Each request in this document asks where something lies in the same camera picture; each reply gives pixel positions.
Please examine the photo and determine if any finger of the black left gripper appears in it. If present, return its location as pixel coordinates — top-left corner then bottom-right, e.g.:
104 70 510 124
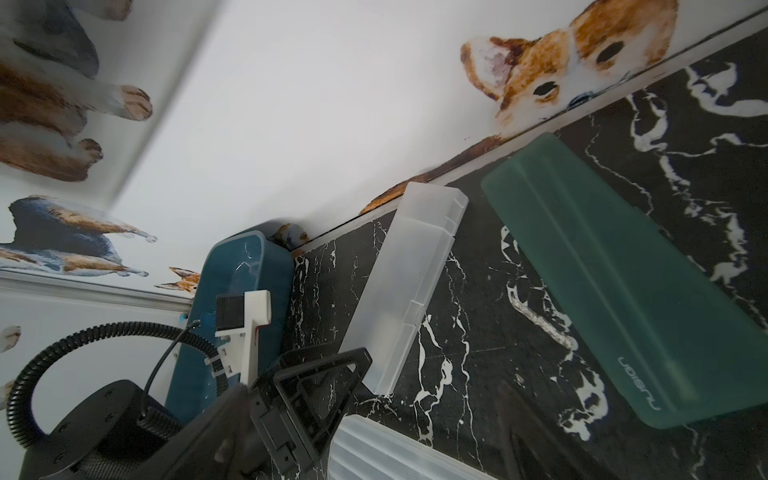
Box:
248 346 372 474

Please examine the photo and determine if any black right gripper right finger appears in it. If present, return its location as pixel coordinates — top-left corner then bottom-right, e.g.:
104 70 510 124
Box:
495 383 616 480

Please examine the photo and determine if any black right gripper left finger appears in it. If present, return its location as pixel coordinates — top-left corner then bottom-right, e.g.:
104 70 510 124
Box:
130 385 248 480

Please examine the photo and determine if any clear ribbed case back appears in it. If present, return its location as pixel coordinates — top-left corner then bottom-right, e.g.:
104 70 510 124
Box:
327 415 491 480

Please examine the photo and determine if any clear pencil case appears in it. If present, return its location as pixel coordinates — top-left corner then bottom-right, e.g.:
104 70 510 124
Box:
340 183 468 395

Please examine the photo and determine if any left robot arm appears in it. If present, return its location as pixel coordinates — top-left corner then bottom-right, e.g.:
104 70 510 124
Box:
19 344 372 479

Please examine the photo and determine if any teal plastic storage box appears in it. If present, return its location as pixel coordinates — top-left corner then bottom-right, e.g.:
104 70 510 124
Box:
159 228 294 423

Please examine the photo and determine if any dark green case upright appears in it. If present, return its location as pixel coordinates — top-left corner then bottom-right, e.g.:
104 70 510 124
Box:
481 133 767 429

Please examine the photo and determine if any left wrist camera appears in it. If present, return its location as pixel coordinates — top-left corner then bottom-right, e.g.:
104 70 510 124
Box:
214 290 272 386

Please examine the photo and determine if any black corrugated left cable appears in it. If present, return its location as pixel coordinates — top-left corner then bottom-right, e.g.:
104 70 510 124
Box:
5 321 230 450

